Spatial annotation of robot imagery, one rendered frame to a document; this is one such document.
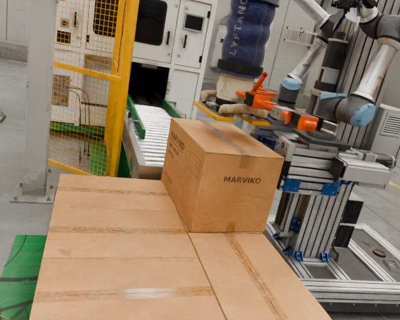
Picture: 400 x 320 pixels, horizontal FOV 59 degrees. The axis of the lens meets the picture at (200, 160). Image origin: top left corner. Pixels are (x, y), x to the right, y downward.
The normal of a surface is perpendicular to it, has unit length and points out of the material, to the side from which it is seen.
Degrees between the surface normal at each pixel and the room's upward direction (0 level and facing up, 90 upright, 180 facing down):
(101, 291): 0
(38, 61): 90
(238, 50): 75
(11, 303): 0
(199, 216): 90
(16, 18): 90
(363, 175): 90
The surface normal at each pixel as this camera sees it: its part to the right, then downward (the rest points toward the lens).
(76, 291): 0.18, -0.93
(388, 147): 0.18, 0.34
